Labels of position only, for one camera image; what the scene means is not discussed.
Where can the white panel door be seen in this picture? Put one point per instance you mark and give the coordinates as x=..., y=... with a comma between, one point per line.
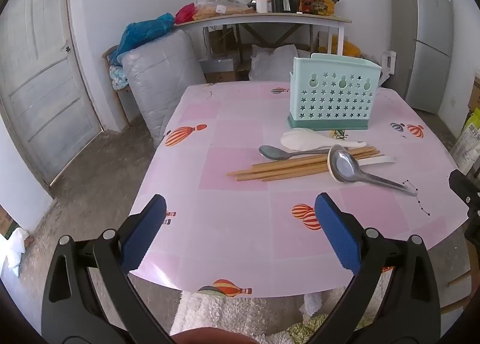
x=41, y=88

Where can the white sack under table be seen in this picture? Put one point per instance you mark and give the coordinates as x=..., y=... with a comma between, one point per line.
x=274, y=64

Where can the blue plastic bag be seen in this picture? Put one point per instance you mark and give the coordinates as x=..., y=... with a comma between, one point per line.
x=137, y=34

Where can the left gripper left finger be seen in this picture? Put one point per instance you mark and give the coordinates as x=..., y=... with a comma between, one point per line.
x=71, y=310

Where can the mint green utensil holder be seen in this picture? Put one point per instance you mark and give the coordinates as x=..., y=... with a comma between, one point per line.
x=330, y=92

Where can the small dark metal spoon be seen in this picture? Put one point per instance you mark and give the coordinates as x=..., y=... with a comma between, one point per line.
x=277, y=154

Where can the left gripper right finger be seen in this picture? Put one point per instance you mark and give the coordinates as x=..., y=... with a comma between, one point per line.
x=409, y=311

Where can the silver refrigerator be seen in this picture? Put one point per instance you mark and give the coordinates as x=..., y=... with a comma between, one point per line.
x=422, y=34

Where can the yellow green rice bag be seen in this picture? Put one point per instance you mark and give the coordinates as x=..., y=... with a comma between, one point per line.
x=465, y=152

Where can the cream ceramic soup spoon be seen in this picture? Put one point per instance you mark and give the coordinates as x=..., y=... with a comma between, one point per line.
x=376, y=160

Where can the clear bag of noodles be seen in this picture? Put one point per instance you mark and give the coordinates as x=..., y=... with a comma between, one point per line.
x=214, y=8

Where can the pink balloon pattern tablecloth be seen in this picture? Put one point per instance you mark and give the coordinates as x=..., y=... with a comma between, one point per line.
x=246, y=238

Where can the large steel soup spoon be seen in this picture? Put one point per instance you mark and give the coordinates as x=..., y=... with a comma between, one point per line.
x=347, y=169

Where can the yellow plastic bag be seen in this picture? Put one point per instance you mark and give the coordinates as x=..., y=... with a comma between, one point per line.
x=349, y=49

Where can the white side table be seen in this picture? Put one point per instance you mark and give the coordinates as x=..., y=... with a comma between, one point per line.
x=295, y=20

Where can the white plastic rice paddle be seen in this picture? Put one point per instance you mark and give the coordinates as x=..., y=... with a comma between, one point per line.
x=301, y=139

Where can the white handheld device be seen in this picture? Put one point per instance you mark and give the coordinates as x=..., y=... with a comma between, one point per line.
x=388, y=66

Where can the large wrapped white bundle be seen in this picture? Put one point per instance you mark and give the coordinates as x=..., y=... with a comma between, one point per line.
x=158, y=74

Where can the red plastic bag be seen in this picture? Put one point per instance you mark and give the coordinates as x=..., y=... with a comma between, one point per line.
x=185, y=14

